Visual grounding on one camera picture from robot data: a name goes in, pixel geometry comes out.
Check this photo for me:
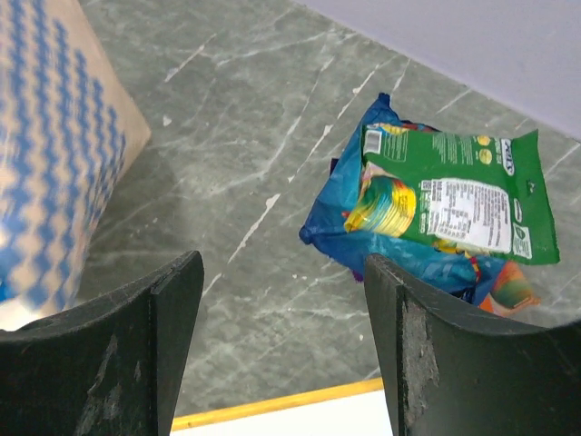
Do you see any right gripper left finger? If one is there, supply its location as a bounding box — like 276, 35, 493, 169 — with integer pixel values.
1, 251, 204, 435

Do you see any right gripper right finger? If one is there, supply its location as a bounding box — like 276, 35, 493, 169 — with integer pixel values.
364, 254, 580, 436

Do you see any blue fruit candy bag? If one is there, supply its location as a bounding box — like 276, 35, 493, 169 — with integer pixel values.
298, 93, 505, 303

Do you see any green snack packet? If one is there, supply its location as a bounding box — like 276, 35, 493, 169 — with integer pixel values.
344, 123, 560, 265

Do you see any blue checkered paper bag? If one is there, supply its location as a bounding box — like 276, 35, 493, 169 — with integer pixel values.
1, 1, 151, 331

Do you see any small whiteboard yellow frame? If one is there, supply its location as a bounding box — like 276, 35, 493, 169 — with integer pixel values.
171, 378, 392, 435

